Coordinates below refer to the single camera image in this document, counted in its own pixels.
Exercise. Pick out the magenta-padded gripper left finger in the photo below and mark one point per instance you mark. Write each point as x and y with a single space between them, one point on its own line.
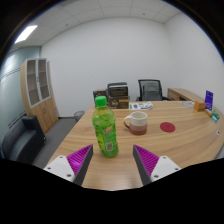
78 159

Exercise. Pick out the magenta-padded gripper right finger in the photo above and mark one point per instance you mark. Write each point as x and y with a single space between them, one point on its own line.
148 160

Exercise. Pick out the green drink bottle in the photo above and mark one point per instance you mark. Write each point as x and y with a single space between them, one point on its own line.
105 133

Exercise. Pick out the white and brown mug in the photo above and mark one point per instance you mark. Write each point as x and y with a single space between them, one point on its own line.
138 123

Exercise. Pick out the flat round red coaster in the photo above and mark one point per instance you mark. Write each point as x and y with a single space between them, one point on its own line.
167 127

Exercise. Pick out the grey waste bin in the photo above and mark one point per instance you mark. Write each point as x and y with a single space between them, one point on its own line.
79 115

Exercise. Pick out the printed paper sheet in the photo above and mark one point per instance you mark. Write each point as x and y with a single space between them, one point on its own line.
140 106

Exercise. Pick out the black leather armchair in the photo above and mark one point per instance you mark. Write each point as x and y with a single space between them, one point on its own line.
21 140

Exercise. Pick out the wooden shelf cabinet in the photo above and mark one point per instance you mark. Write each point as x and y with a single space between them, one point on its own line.
43 110

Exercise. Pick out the round printed white mat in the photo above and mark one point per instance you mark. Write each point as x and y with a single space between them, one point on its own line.
188 104

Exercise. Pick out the black mesh office chair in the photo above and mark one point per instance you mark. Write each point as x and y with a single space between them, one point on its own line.
150 90

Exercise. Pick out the wooden side desk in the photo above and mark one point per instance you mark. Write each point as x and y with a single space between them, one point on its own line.
181 94

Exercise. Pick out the small wooden box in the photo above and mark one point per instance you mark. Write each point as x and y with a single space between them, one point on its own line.
199 106

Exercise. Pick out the round white desk grommet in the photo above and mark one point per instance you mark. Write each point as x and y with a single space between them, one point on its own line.
218 132

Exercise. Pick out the small tan packet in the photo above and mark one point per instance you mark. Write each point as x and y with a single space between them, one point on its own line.
208 112

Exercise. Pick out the black box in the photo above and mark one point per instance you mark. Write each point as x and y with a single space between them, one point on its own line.
117 89

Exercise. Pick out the small blue packet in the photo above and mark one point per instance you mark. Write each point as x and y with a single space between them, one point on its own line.
214 119

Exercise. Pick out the small green box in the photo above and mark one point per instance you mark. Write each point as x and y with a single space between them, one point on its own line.
216 114

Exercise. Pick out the purple standing card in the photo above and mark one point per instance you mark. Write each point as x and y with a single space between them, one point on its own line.
209 99

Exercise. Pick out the rectangular ceiling light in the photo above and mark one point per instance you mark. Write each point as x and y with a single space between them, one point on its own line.
26 34

